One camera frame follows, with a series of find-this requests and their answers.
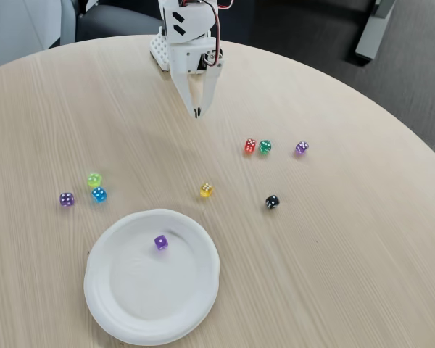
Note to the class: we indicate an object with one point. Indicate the lime green translucent die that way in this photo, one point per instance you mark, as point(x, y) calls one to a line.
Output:
point(94, 179)

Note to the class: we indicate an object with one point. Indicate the white paper plate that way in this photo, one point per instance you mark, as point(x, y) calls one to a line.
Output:
point(152, 286)

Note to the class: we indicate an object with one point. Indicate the blue translucent die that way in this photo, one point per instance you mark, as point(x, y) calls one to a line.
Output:
point(99, 194)

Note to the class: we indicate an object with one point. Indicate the grey desk leg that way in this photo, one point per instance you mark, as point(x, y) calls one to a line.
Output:
point(373, 32)

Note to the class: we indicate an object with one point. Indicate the purple translucent die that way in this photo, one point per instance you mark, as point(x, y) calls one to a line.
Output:
point(301, 147)
point(67, 199)
point(161, 243)

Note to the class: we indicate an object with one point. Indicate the yellow translucent die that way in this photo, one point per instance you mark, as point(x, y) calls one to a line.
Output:
point(206, 190)

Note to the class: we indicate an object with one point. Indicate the dark grey chair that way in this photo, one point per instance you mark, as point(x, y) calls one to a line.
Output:
point(112, 21)

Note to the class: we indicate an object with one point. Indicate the black die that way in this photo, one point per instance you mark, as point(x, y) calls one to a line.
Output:
point(272, 202)

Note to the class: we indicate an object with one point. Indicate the red translucent die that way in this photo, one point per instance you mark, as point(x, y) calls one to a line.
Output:
point(250, 146)

